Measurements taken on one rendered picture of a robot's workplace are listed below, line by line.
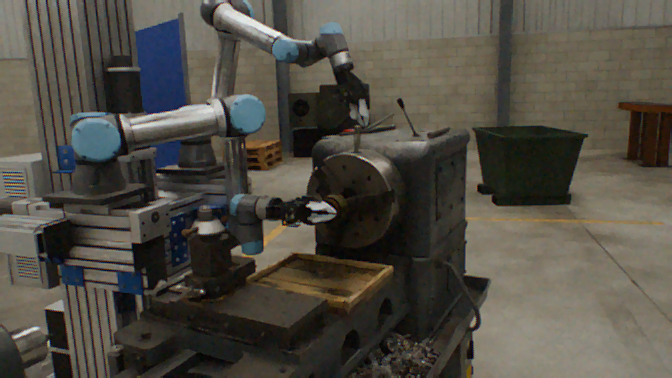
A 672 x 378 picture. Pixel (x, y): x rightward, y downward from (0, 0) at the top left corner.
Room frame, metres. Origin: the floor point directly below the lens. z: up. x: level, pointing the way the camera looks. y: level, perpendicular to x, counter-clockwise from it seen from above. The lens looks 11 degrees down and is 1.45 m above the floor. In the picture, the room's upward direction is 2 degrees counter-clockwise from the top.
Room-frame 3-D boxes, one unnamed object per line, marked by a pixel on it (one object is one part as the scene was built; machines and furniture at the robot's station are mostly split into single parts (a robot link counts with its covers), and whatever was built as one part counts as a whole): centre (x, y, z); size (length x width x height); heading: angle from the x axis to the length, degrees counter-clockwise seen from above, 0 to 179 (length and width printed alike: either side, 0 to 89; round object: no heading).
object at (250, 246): (1.62, 0.28, 0.98); 0.11 x 0.08 x 0.11; 26
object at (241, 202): (1.60, 0.28, 1.08); 0.11 x 0.08 x 0.09; 60
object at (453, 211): (2.03, -0.24, 1.06); 0.59 x 0.48 x 0.39; 151
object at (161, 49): (7.90, 3.02, 1.18); 4.12 x 0.80 x 2.35; 39
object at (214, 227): (1.17, 0.31, 1.13); 0.08 x 0.08 x 0.03
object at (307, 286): (1.45, 0.06, 0.89); 0.36 x 0.30 x 0.04; 61
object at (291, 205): (1.52, 0.14, 1.08); 0.12 x 0.09 x 0.08; 60
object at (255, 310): (1.14, 0.25, 0.95); 0.43 x 0.17 x 0.05; 61
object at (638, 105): (9.04, -5.44, 0.50); 1.61 x 0.44 x 1.00; 167
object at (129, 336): (1.09, 0.26, 0.90); 0.47 x 0.30 x 0.06; 61
